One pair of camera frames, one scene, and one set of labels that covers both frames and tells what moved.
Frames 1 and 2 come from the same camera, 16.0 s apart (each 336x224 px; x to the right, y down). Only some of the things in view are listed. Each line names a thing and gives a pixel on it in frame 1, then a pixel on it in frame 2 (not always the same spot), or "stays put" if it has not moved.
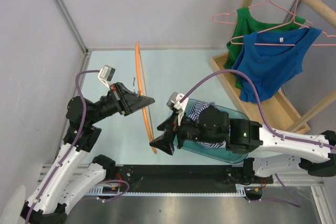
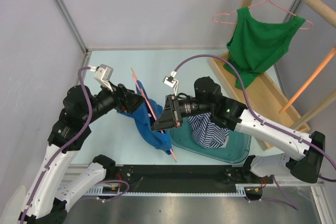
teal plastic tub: (223, 154) stays put
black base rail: (137, 178) stays put
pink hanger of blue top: (293, 21) → (154, 114)
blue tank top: (271, 57) → (145, 114)
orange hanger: (144, 113) → (308, 80)
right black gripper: (165, 142) → (169, 118)
